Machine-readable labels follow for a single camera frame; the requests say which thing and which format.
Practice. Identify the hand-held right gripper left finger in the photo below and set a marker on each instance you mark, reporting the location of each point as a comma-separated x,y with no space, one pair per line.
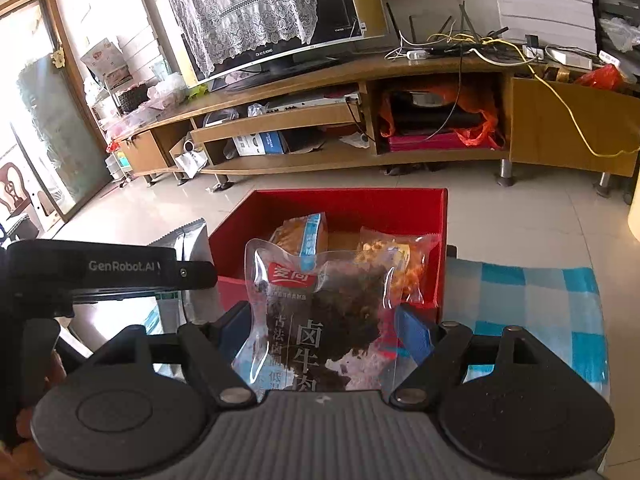
234,332

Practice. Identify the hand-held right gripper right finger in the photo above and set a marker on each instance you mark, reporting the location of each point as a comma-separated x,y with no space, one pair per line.
412,332

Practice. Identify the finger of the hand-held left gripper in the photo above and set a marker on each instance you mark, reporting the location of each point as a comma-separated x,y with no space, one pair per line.
195,275

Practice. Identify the clear braised beef packet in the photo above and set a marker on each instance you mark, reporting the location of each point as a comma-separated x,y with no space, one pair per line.
320,310

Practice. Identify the red cardboard box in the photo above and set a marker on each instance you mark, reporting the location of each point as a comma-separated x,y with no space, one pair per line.
350,210

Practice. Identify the person's left hand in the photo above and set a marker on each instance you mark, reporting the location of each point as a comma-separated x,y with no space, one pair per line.
20,455

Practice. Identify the silver foil packet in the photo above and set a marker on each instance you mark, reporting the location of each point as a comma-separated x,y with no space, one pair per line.
196,242
167,247

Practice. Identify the green white packet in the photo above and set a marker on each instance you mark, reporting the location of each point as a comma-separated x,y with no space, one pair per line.
167,312

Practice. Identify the clear orange snack packet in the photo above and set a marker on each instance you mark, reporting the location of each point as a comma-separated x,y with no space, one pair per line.
395,255

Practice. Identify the wooden chair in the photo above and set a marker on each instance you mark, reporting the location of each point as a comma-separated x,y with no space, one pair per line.
12,185

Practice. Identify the cake packet with blue stripe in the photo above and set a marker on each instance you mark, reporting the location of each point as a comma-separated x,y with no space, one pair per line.
295,235

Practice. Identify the white paper bag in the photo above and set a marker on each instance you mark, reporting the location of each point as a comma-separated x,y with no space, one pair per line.
190,162

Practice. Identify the white plastic drawer unit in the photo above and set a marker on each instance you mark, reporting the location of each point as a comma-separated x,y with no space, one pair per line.
119,167

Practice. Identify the blue white checkered cloth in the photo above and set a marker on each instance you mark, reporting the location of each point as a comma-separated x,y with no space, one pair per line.
525,300

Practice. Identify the wooden framed glass door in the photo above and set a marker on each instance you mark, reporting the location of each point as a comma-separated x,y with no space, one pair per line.
55,125

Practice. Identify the blue white carton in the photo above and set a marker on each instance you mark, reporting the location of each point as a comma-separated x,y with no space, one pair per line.
262,142

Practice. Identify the dark woven basket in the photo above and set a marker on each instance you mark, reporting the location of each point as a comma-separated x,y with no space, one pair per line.
134,97

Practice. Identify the white plastic bags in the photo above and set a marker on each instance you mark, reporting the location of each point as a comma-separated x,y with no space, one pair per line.
167,89

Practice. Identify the magenta flat box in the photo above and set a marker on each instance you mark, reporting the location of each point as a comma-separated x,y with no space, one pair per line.
430,141

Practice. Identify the silver set-top box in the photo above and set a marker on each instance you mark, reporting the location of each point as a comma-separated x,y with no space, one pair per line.
305,102

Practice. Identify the printed calendar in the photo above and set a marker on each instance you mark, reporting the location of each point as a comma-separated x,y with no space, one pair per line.
107,62

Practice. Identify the orange plastic bag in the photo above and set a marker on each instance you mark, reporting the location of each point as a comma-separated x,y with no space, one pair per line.
482,122

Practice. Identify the cream round object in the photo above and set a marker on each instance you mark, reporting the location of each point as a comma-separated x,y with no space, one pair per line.
635,222

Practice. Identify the wooden television stand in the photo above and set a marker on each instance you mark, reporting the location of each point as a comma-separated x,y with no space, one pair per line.
545,115

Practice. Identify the white lace cloth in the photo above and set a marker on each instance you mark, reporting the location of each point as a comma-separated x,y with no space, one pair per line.
235,5

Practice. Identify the black router with antennas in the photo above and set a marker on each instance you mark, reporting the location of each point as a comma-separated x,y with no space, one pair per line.
450,49

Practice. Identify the flat screen television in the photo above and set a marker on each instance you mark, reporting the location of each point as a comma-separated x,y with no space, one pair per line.
330,0

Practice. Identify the red plastic bag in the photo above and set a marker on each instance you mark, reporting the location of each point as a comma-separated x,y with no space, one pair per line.
600,76

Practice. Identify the white flat device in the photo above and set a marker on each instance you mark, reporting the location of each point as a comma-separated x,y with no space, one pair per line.
570,56

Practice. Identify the white ribbed board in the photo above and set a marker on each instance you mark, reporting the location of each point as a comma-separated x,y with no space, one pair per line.
540,0

